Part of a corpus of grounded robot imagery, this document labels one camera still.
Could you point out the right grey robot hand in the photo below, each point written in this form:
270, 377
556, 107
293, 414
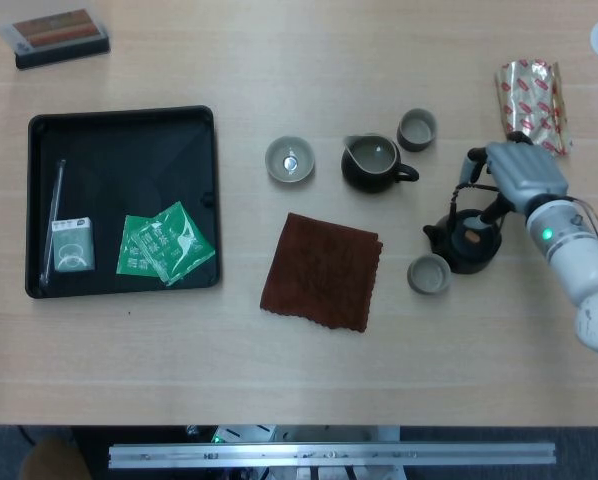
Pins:
526, 172

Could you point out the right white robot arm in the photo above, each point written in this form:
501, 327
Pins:
574, 250

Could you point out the gold red-print foil packet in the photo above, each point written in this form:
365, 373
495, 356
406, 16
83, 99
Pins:
529, 100

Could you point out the dark green ceramic teacup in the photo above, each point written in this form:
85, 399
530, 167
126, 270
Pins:
417, 131
429, 275

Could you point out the black ceramic pitcher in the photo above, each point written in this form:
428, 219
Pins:
369, 180

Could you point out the brown folded cloth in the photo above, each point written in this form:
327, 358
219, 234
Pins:
319, 272

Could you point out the grey scalloped tea bowl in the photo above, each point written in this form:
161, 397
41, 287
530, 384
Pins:
289, 160

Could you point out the green tea sachet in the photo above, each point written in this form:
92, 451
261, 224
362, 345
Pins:
131, 257
174, 240

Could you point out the black square plastic tray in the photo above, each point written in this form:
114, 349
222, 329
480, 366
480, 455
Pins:
129, 160

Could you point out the grey tissue pack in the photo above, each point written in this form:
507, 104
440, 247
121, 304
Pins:
74, 247

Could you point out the clear plastic stirring rod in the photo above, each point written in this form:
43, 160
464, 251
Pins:
57, 190

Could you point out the box with brown lid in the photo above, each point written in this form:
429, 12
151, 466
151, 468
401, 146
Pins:
59, 42

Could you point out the aluminium profile rail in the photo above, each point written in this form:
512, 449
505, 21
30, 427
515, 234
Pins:
329, 455

